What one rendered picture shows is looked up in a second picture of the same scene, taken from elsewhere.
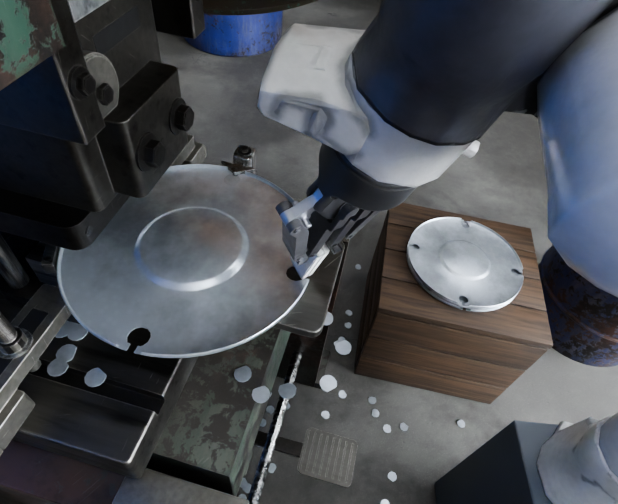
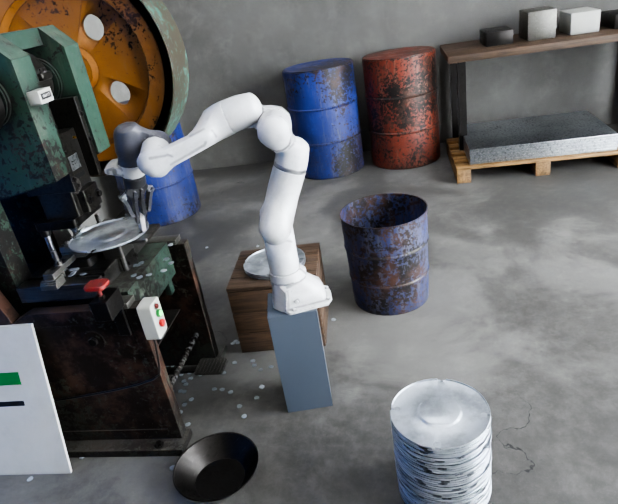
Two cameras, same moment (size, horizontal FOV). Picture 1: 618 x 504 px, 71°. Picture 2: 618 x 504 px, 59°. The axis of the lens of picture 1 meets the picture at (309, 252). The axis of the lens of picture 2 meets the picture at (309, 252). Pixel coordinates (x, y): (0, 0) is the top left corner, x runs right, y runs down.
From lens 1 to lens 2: 1.71 m
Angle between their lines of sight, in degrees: 23
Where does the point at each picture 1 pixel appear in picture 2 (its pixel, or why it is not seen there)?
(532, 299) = (310, 267)
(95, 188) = (78, 209)
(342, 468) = (218, 367)
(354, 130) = (119, 170)
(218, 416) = (124, 283)
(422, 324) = (251, 292)
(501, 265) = not seen: hidden behind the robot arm
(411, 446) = (274, 373)
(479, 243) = not seen: hidden behind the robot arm
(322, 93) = (113, 167)
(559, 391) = (371, 330)
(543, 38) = (130, 149)
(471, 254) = not seen: hidden behind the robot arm
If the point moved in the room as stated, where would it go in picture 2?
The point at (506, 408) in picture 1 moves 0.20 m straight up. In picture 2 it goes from (336, 345) to (330, 308)
